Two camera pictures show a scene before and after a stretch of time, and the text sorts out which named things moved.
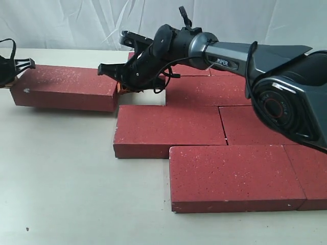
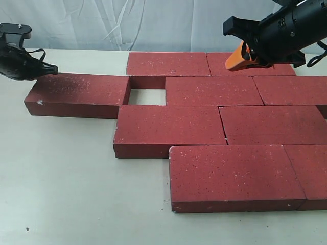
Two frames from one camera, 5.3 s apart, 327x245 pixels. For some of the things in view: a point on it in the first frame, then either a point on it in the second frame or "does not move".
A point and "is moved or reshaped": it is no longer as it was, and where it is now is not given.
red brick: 148,131 does not move
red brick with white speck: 66,88 is moved or reshaped
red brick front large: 220,178 does not move
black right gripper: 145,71 → 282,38
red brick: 310,165 does not move
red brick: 184,70 → 217,62
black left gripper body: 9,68 → 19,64
